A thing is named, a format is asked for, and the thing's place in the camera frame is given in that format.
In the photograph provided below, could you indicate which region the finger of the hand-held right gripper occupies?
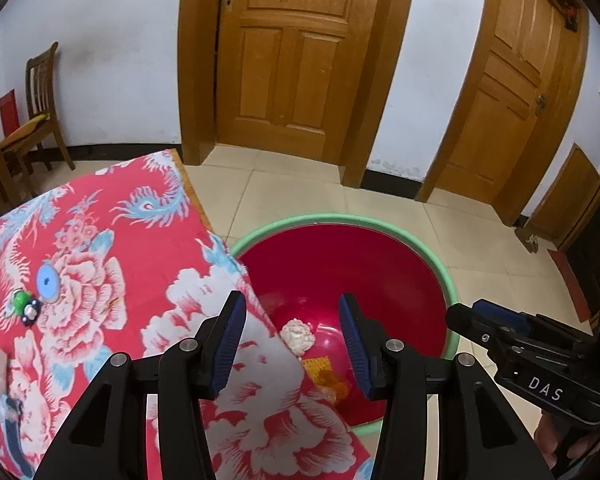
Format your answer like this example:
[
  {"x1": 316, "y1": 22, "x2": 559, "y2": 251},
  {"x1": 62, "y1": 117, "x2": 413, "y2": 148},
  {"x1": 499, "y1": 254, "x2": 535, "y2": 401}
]
[
  {"x1": 471, "y1": 298, "x2": 535, "y2": 335},
  {"x1": 445, "y1": 302, "x2": 512, "y2": 362}
]

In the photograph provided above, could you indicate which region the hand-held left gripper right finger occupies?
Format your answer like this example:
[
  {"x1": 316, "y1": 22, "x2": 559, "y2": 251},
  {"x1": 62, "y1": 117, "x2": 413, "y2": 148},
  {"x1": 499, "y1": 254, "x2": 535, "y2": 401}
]
[{"x1": 338, "y1": 293, "x2": 556, "y2": 480}]

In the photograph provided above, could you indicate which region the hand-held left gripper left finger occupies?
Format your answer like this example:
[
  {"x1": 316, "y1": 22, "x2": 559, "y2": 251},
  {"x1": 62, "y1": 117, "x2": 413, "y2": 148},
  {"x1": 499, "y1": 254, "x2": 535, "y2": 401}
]
[{"x1": 32, "y1": 290, "x2": 247, "y2": 480}]

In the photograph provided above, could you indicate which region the orange bag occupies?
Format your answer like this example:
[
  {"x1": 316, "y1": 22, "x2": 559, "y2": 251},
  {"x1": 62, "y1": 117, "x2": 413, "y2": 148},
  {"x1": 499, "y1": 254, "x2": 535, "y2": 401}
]
[{"x1": 316, "y1": 369, "x2": 353, "y2": 403}]

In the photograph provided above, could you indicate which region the yellow foam fruit net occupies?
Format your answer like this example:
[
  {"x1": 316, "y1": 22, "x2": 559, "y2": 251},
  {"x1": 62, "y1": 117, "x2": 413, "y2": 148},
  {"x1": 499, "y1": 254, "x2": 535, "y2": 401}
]
[{"x1": 300, "y1": 355, "x2": 331, "y2": 376}]

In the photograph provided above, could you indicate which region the white paper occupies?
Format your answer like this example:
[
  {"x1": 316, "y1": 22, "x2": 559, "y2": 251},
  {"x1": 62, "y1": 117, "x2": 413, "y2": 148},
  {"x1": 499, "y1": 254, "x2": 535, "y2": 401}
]
[{"x1": 280, "y1": 319, "x2": 315, "y2": 358}]

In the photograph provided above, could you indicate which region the red basin with green rim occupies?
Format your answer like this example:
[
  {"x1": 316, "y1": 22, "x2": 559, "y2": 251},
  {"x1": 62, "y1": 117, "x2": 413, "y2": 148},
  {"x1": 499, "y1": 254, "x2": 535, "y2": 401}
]
[{"x1": 228, "y1": 212, "x2": 462, "y2": 436}]

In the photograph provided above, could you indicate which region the blue round disc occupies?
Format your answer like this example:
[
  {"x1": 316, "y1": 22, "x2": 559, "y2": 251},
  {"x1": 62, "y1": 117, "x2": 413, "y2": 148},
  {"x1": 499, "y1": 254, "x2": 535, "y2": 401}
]
[{"x1": 35, "y1": 263, "x2": 62, "y2": 305}]

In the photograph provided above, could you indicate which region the person's right hand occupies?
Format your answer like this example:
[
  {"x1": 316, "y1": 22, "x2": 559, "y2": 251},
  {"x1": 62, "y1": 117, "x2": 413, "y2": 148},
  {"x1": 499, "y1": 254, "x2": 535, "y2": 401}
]
[{"x1": 534, "y1": 411, "x2": 564, "y2": 472}]

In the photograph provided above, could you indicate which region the red floor mat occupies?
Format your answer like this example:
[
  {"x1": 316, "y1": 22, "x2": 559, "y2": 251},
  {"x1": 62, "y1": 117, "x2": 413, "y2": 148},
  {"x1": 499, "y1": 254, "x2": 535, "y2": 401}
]
[{"x1": 547, "y1": 249, "x2": 593, "y2": 323}]

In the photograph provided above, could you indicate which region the red floral tablecloth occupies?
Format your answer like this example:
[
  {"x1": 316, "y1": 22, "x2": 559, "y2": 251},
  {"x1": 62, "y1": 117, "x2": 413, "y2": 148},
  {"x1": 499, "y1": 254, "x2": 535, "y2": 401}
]
[{"x1": 0, "y1": 149, "x2": 376, "y2": 480}]

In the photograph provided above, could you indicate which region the small wooden cabinet door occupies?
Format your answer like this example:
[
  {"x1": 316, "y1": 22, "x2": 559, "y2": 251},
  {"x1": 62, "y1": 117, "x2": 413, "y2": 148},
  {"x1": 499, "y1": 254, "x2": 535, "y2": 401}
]
[{"x1": 515, "y1": 142, "x2": 600, "y2": 251}]

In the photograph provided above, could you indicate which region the wooden door with latch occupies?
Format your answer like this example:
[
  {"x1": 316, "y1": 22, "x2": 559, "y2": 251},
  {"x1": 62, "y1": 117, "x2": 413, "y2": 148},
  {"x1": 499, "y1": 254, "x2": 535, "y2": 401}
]
[{"x1": 419, "y1": 0, "x2": 590, "y2": 226}]

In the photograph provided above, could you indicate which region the wooden panel door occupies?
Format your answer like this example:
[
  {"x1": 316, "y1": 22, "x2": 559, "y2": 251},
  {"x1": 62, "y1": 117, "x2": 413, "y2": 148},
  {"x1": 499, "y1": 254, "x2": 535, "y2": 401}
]
[{"x1": 178, "y1": 0, "x2": 420, "y2": 188}]

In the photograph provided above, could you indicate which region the yellow seat cushion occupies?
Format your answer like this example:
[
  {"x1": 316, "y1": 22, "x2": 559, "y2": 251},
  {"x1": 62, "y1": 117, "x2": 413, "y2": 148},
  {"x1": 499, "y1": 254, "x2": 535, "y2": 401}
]
[{"x1": 0, "y1": 114, "x2": 47, "y2": 143}]

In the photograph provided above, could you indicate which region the red box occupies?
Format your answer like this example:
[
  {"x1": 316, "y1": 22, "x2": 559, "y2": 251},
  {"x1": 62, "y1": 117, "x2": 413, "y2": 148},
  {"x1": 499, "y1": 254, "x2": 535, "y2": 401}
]
[{"x1": 0, "y1": 89, "x2": 20, "y2": 135}]

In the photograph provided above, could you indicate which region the wooden chair with cushion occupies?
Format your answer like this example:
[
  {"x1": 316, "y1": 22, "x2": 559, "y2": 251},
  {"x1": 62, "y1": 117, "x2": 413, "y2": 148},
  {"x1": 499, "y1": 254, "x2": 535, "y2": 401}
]
[{"x1": 0, "y1": 41, "x2": 76, "y2": 198}]

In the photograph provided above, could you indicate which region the dark blue strap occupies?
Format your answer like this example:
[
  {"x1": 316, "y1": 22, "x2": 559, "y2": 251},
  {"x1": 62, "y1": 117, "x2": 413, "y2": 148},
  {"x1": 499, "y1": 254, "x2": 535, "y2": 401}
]
[{"x1": 2, "y1": 395, "x2": 33, "y2": 476}]

